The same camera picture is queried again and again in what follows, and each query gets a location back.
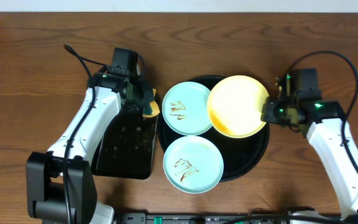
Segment green yellow sponge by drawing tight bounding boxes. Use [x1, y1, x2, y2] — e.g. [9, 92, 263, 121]
[142, 89, 160, 118]

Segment yellow plate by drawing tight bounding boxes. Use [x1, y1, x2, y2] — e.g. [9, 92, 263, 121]
[207, 75, 269, 139]

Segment light blue plate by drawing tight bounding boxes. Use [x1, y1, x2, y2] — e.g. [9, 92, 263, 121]
[163, 136, 224, 194]
[162, 82, 212, 136]

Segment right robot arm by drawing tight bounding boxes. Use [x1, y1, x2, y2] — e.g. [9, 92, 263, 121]
[261, 97, 358, 220]

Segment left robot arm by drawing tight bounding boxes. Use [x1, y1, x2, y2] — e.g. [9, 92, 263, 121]
[26, 66, 159, 223]

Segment round black tray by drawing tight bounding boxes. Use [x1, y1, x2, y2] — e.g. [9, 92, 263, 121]
[157, 75, 270, 182]

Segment black rectangular tray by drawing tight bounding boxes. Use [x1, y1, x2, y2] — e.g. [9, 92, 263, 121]
[91, 109, 158, 180]

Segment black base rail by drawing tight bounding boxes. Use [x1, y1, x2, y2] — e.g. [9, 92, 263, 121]
[116, 212, 291, 224]

